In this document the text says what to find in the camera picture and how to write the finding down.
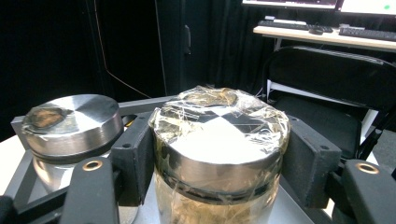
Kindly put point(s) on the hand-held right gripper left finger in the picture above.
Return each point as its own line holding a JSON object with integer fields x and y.
{"x": 132, "y": 161}

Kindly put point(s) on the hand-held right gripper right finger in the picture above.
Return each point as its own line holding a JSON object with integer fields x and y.
{"x": 311, "y": 168}

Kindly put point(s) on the clear jar with metal lid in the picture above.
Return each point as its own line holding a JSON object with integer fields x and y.
{"x": 74, "y": 127}

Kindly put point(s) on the tape-wrapped jar with metal lid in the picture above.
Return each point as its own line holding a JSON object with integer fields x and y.
{"x": 219, "y": 149}

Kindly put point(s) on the black folding chair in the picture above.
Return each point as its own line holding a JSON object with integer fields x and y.
{"x": 327, "y": 81}

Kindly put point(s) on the black metal stand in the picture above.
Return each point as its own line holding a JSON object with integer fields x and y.
{"x": 174, "y": 46}

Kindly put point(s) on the white-framed desk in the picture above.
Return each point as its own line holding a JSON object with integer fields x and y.
{"x": 323, "y": 38}

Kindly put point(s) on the black computer mouse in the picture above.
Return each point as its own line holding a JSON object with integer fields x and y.
{"x": 316, "y": 31}

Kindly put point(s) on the black keyboard with white box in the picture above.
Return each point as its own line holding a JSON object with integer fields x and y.
{"x": 289, "y": 25}

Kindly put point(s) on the computer monitor with green dot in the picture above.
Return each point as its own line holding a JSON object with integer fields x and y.
{"x": 369, "y": 6}

